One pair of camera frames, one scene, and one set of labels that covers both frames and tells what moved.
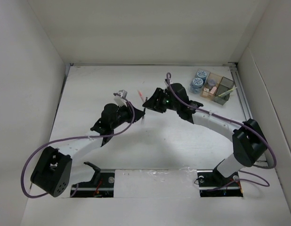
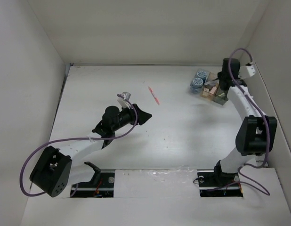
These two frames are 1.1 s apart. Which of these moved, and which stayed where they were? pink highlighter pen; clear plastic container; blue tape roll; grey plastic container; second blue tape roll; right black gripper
Moved: pink highlighter pen; right black gripper
Stayed: blue tape roll; grey plastic container; second blue tape roll; clear plastic container
